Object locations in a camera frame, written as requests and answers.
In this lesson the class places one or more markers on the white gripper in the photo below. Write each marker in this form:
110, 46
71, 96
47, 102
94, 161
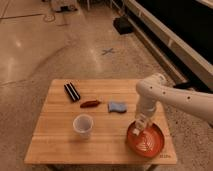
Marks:
143, 118

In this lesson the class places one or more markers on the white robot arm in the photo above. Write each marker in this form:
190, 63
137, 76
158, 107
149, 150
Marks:
153, 89

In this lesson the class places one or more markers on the blue sponge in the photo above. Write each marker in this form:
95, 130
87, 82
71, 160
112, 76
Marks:
118, 107

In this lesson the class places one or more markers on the red chili pepper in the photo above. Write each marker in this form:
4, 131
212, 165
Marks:
88, 104

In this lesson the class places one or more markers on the clear plastic cup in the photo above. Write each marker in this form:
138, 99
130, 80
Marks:
83, 125

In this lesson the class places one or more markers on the wooden table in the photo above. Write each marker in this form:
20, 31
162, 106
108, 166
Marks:
55, 142

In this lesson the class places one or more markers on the black rectangular box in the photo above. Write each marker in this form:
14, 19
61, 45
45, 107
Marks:
70, 89

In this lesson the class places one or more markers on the black object on floor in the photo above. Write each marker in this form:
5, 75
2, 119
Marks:
122, 25

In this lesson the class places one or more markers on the equipment on floor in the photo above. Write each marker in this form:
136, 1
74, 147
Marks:
63, 5

